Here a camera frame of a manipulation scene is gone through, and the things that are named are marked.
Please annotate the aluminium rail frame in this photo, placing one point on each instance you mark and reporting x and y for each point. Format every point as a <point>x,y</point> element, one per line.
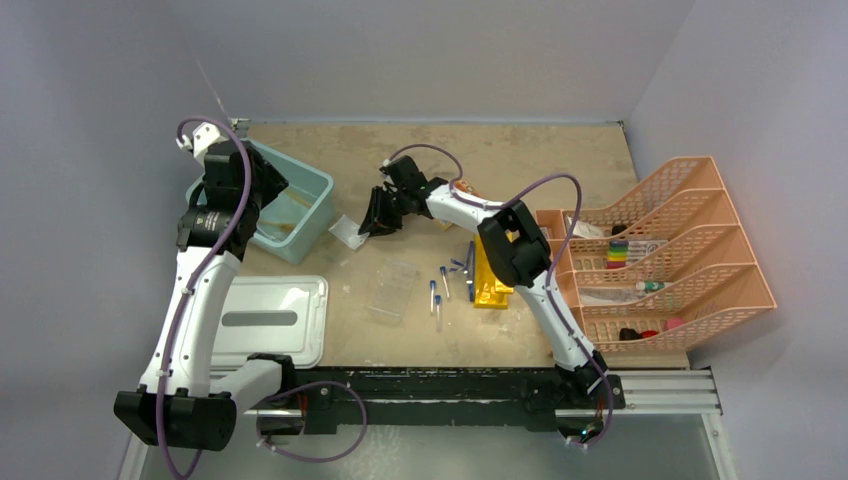
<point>536,399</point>

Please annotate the yellow test tube rack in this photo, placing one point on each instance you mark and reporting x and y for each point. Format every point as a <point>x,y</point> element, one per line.
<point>489,291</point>

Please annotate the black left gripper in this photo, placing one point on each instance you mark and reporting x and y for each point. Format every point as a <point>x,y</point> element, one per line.
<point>272,183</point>

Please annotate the orange plastic file organizer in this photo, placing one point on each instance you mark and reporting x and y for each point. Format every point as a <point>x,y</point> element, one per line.
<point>667,267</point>

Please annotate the teal plastic bin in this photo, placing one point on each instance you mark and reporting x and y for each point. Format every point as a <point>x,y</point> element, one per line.
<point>307,182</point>

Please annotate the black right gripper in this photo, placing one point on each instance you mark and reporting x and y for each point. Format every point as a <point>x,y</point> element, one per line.
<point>378,223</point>

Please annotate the yellow rubber tube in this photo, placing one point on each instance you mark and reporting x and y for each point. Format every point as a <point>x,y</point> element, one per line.
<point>285,212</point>

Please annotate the white plastic bin lid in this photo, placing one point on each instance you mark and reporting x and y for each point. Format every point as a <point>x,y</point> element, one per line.
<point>272,314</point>

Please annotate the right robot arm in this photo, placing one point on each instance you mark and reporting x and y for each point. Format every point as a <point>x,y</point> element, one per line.
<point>517,251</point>

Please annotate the blue capped test tube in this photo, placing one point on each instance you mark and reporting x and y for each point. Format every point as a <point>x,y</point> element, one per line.
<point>444,277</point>
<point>433,296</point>
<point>438,313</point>

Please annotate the white plastic pouch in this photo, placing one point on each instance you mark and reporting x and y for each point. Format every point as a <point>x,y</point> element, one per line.
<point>347,231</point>

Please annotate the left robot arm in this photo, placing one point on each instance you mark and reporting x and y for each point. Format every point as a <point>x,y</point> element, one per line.
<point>176,402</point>

